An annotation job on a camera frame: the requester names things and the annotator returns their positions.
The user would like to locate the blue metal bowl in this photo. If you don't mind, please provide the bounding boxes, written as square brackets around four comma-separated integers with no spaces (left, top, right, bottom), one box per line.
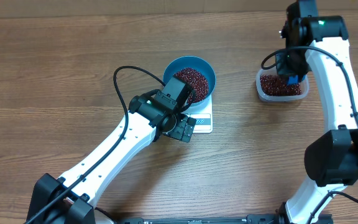
[163,55,216,108]

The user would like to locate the red adzuki beans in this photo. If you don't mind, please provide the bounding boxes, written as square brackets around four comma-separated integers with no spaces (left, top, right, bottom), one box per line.
[260,75,302,96]

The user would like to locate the red beans in bowl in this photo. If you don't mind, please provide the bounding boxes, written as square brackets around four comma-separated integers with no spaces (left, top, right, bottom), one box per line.
[174,68,209,103]

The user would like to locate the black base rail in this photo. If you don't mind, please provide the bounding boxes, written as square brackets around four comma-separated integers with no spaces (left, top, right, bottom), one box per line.
[113,214,334,224]

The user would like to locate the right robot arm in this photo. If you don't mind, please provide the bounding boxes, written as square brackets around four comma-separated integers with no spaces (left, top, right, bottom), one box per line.
[274,1,358,223]

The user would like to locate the clear plastic food container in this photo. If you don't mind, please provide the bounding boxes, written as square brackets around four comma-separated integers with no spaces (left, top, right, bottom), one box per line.
[255,68,310,103]

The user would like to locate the white digital kitchen scale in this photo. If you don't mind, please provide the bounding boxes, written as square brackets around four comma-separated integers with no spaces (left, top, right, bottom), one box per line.
[184,95,213,134]

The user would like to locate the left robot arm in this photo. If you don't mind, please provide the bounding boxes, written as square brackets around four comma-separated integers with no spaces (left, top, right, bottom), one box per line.
[26,77,196,224]

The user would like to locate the blue plastic measuring scoop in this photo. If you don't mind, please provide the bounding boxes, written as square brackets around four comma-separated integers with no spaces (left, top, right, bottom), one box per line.
[287,75,306,85]

